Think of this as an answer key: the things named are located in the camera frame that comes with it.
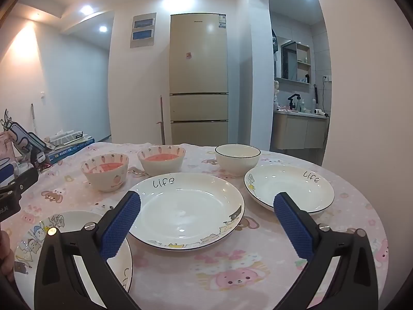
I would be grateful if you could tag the pink bag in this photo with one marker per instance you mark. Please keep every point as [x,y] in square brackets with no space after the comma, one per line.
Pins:
[5,147]

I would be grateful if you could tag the person's left hand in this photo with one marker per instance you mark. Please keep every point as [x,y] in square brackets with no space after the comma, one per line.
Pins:
[5,255]

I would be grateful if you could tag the black faucet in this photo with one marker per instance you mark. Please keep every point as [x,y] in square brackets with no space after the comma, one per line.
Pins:
[293,101]

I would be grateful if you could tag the pink strawberry print bowl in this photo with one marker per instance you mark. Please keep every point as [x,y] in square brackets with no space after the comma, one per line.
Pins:
[105,171]
[161,163]

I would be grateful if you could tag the white figurine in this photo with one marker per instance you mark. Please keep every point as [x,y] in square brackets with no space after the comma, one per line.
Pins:
[276,93]

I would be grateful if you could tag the fridge energy label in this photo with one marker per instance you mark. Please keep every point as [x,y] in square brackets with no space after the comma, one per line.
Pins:
[222,21]

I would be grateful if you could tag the beige three-door fridge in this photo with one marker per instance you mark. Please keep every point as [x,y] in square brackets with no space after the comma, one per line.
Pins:
[198,80]

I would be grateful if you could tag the white and grey carton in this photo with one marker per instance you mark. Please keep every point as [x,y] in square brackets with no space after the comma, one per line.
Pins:
[66,134]

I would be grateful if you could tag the beige vanity cabinet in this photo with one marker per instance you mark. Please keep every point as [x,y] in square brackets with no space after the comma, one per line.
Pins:
[300,132]

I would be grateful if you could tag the white cartoon print plate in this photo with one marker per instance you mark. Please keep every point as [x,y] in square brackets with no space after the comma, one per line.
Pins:
[29,248]
[185,211]
[296,184]

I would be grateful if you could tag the white hair dryer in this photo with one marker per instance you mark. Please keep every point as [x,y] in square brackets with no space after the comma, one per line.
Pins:
[320,112]

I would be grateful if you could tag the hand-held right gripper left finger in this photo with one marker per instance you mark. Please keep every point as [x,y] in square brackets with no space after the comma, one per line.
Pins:
[121,226]

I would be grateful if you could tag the recessed ceiling light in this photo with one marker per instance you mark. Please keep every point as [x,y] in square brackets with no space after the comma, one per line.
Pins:
[86,9]
[103,28]

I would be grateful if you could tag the pink cartoon print tablecloth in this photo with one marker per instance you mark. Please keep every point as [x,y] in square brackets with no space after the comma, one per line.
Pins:
[200,274]

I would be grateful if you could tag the bathroom mirror cabinet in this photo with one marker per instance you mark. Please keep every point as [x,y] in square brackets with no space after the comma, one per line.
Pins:
[290,61]

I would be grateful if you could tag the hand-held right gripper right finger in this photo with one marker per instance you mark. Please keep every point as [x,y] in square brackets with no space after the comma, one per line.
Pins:
[295,227]

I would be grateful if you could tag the white bowl with black rim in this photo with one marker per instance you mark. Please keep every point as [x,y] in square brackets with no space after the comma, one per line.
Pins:
[237,160]

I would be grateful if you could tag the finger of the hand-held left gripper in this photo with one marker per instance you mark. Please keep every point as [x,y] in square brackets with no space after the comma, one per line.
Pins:
[5,171]
[25,178]

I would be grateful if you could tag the grey wall electrical panel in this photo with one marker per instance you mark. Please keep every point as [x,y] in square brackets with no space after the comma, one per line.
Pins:
[143,30]

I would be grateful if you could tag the stack of books and boxes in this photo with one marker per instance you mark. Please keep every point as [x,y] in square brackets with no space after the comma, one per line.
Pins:
[69,150]

